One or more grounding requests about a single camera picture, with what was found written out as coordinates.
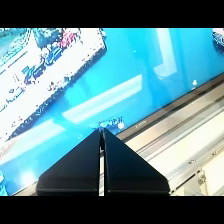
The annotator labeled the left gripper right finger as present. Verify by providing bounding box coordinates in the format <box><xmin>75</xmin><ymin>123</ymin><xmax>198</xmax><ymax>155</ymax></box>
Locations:
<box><xmin>101</xmin><ymin>127</ymin><xmax>171</xmax><ymax>197</ymax></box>

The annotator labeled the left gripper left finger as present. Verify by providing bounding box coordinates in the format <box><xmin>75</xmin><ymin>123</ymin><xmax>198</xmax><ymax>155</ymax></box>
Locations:
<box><xmin>35</xmin><ymin>129</ymin><xmax>102</xmax><ymax>197</ymax></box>

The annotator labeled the silver frame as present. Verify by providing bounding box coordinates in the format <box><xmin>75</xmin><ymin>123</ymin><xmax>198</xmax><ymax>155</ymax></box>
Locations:
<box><xmin>14</xmin><ymin>89</ymin><xmax>224</xmax><ymax>197</ymax></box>

